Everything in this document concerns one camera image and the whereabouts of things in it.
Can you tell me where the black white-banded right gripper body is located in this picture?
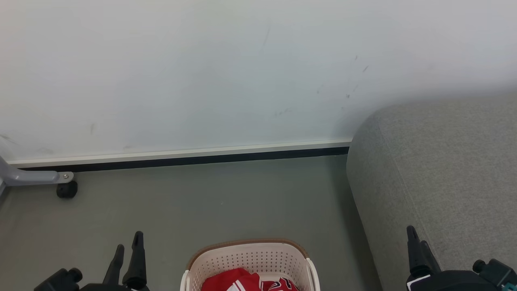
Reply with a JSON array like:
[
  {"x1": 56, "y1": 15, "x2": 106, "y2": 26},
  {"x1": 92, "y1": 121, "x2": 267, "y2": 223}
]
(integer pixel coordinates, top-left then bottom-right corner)
[{"x1": 406, "y1": 270, "x2": 487, "y2": 291}]

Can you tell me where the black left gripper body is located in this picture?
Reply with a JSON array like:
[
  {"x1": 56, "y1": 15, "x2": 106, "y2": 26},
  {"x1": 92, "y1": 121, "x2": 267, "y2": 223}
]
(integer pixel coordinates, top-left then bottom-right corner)
[{"x1": 79, "y1": 283, "x2": 151, "y2": 291}]

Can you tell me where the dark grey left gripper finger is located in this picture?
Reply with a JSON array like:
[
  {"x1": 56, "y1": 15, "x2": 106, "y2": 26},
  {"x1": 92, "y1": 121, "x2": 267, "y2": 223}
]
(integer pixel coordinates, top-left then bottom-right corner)
[
  {"x1": 102, "y1": 244, "x2": 125, "y2": 285},
  {"x1": 122, "y1": 231, "x2": 147, "y2": 289}
]

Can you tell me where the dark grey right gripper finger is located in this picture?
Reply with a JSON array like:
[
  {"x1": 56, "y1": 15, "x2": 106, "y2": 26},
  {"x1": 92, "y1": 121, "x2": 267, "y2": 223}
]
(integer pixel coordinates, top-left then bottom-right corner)
[
  {"x1": 420, "y1": 240, "x2": 442, "y2": 272},
  {"x1": 406, "y1": 226, "x2": 425, "y2": 276}
]

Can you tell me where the red and white garment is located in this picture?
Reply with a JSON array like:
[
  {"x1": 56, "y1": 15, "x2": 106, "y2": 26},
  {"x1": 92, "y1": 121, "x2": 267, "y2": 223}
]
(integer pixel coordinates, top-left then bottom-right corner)
[{"x1": 201, "y1": 268, "x2": 299, "y2": 291}]

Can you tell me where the grey fabric sofa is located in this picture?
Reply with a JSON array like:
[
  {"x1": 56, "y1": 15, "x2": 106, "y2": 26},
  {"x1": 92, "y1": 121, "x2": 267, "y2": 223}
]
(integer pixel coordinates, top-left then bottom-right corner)
[{"x1": 346, "y1": 91, "x2": 517, "y2": 291}]

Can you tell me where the black caster wheel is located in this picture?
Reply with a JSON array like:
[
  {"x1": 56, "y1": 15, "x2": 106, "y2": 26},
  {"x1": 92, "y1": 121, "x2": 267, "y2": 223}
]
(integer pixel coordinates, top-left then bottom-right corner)
[{"x1": 56, "y1": 181, "x2": 78, "y2": 199}]

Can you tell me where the cream perforated plastic laundry basket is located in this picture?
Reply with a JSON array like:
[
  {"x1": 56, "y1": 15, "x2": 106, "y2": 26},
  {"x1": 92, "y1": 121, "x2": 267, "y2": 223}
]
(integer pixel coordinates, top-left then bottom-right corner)
[{"x1": 180, "y1": 239, "x2": 321, "y2": 291}]

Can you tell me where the grey metal stand leg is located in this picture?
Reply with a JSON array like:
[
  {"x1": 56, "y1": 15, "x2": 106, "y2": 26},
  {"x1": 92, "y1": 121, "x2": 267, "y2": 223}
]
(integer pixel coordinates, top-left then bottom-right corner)
[{"x1": 0, "y1": 156, "x2": 74, "y2": 190}]

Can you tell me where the white black wall baseboard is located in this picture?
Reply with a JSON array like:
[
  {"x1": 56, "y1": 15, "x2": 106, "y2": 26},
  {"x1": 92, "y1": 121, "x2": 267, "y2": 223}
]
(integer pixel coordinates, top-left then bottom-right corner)
[{"x1": 7, "y1": 138, "x2": 353, "y2": 172}]

